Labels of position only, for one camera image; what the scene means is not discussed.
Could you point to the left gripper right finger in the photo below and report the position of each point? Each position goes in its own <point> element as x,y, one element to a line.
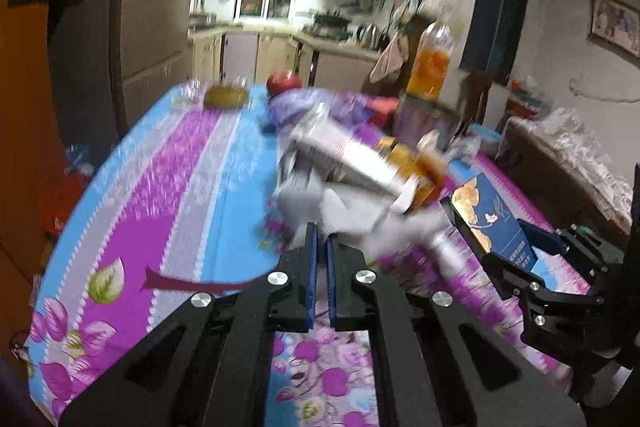
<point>434,362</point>

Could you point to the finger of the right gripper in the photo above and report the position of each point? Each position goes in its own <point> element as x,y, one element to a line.
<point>509,279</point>
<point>578,245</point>

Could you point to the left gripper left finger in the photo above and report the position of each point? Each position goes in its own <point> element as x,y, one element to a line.
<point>208,362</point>

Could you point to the dark blue cigarette box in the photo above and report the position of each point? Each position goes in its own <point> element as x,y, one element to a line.
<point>495,226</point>

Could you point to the pink white paper box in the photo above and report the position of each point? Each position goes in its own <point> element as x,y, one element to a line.
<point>332,148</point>

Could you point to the orange white carton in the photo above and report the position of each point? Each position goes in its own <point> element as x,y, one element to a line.
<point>426,163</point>

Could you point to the dark wooden dining table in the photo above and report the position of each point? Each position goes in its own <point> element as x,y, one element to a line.
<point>557,190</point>

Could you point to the white crumpled sheet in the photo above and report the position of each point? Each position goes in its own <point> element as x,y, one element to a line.
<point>576,149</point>

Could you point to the light blue basin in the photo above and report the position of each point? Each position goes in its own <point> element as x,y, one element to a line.
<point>490,139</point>

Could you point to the floral purple tablecloth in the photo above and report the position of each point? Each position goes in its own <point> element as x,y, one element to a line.
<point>185,199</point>

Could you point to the steel pot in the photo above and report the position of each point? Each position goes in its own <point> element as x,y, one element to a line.
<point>416,116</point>

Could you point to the wooden chair by window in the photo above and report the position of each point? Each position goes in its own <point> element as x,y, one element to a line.
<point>472,100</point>

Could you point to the small red box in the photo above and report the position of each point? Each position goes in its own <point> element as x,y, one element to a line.
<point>382,110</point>

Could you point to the framed elephant picture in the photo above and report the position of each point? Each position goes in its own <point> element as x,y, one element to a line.
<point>614,25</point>

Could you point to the orange juice bottle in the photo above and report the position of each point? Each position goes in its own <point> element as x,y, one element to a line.
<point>433,55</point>

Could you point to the purple plastic package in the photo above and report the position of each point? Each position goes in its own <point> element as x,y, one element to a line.
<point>347,108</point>

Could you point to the pink hanging towel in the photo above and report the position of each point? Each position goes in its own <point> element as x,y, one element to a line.
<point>387,68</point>

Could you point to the bread in clear bag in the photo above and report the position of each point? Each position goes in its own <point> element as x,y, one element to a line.
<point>198,94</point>

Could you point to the orange wooden cabinet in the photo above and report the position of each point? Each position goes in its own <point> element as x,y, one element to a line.
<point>32,159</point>

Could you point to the electric kettle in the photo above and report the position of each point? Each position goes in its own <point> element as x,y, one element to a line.
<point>368,36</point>

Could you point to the red apple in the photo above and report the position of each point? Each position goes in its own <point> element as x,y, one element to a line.
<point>281,81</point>

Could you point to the grey refrigerator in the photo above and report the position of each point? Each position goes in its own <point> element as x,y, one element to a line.
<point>110,61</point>

